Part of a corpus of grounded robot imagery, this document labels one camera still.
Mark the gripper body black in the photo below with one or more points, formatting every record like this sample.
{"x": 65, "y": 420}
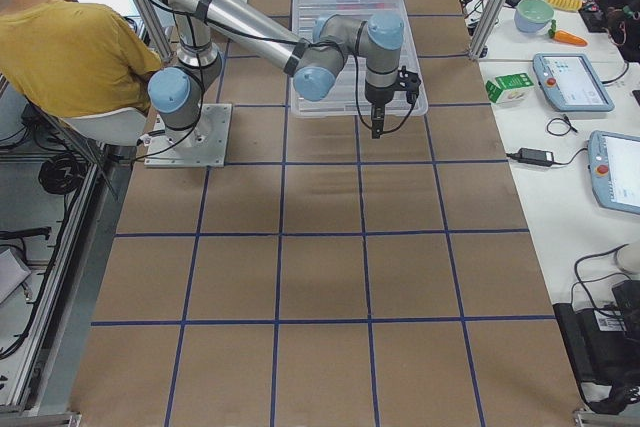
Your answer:
{"x": 376, "y": 96}

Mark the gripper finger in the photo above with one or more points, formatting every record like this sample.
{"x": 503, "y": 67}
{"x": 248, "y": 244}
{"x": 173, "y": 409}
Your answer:
{"x": 380, "y": 119}
{"x": 375, "y": 121}

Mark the clear plastic box lid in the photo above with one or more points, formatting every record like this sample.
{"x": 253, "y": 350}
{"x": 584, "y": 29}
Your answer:
{"x": 347, "y": 97}

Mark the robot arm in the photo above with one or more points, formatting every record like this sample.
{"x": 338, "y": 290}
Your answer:
{"x": 314, "y": 65}

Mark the clear plastic storage box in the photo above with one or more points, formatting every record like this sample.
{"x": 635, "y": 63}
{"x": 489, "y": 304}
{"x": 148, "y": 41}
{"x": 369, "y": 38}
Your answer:
{"x": 347, "y": 97}

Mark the green milk carton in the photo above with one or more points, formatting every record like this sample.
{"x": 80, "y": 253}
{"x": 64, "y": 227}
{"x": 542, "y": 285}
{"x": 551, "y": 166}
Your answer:
{"x": 508, "y": 88}

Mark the black power adapter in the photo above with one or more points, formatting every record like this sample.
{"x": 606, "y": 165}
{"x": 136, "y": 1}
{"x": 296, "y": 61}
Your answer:
{"x": 531, "y": 156}

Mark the green bowl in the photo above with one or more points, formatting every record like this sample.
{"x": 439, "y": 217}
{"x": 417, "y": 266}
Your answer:
{"x": 532, "y": 15}

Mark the toy carrot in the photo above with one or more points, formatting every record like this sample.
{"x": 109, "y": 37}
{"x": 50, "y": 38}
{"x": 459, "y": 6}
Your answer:
{"x": 565, "y": 37}

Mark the upper teach pendant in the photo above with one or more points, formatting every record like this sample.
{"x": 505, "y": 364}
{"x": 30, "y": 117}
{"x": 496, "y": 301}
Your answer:
{"x": 570, "y": 84}

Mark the teach pendant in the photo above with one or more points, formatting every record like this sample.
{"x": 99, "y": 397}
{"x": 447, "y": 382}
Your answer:
{"x": 570, "y": 84}
{"x": 614, "y": 170}

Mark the toy corn yellow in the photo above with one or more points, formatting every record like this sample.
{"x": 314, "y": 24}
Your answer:
{"x": 566, "y": 5}

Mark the lower teach pendant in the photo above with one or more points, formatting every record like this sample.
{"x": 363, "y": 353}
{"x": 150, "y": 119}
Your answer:
{"x": 614, "y": 170}

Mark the white chair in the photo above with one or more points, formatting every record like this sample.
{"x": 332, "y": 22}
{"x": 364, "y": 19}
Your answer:
{"x": 120, "y": 127}

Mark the person in yellow shirt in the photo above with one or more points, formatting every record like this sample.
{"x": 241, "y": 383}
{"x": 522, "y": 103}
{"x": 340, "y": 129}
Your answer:
{"x": 75, "y": 59}

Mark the black device on table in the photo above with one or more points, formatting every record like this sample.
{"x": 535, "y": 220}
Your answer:
{"x": 602, "y": 345}

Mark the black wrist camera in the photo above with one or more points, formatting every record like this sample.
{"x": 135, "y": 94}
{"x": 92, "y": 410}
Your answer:
{"x": 408, "y": 82}

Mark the aluminium frame post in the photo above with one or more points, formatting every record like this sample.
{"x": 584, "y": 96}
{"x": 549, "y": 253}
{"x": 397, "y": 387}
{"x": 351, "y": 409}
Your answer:
{"x": 495, "y": 2}

